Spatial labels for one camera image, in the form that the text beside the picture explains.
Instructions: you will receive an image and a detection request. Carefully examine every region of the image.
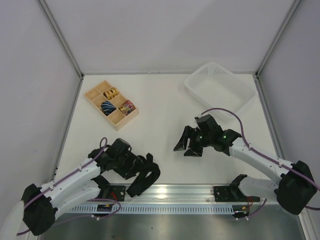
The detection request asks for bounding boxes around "black necktie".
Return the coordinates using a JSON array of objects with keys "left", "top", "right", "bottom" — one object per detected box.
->
[{"left": 126, "top": 153, "right": 161, "bottom": 197}]

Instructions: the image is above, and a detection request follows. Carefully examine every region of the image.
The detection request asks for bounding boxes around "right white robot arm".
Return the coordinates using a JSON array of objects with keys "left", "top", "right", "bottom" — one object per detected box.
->
[{"left": 173, "top": 114, "right": 318, "bottom": 215}]

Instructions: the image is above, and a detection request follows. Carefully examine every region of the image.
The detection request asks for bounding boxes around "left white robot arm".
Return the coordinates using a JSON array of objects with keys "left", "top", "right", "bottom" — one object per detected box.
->
[{"left": 21, "top": 137, "right": 147, "bottom": 236}]

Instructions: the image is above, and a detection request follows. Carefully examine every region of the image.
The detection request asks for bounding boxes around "colourful dotted rolled tie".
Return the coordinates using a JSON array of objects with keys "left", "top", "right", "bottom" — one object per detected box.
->
[{"left": 118, "top": 100, "right": 136, "bottom": 116}]

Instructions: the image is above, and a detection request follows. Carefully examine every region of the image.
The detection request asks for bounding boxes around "white plastic basket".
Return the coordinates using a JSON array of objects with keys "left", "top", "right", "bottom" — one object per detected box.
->
[{"left": 184, "top": 62, "right": 258, "bottom": 123}]

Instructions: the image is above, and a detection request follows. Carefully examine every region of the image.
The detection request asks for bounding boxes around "blue striped rolled tie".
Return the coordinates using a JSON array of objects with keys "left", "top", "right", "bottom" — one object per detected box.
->
[{"left": 100, "top": 101, "right": 117, "bottom": 116}]

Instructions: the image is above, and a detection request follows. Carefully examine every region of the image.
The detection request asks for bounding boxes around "wooden compartment box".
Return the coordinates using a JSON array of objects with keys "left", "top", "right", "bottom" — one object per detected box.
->
[{"left": 83, "top": 80, "right": 139, "bottom": 131}]

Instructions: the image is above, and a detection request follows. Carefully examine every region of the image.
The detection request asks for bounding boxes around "yellow patterned rolled tie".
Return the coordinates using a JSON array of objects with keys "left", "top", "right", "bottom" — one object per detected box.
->
[{"left": 103, "top": 87, "right": 120, "bottom": 100}]

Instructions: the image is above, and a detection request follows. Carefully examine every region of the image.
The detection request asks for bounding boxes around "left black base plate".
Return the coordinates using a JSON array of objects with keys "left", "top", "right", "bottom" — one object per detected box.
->
[{"left": 107, "top": 185, "right": 126, "bottom": 202}]

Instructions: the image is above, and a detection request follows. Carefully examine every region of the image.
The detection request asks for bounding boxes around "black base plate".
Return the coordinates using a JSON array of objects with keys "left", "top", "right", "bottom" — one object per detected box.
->
[
  {"left": 213, "top": 185, "right": 248, "bottom": 203},
  {"left": 107, "top": 185, "right": 126, "bottom": 202}
]

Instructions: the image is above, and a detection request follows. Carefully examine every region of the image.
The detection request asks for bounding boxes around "aluminium mounting rail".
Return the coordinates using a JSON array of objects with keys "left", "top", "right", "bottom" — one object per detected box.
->
[{"left": 53, "top": 183, "right": 309, "bottom": 205}]

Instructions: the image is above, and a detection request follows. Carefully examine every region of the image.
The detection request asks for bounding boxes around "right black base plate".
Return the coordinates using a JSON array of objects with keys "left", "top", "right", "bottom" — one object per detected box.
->
[{"left": 213, "top": 185, "right": 248, "bottom": 203}]

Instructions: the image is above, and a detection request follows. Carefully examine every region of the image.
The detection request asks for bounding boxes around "white slotted cable duct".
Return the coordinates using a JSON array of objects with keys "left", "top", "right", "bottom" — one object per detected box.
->
[{"left": 68, "top": 203, "right": 248, "bottom": 215}]

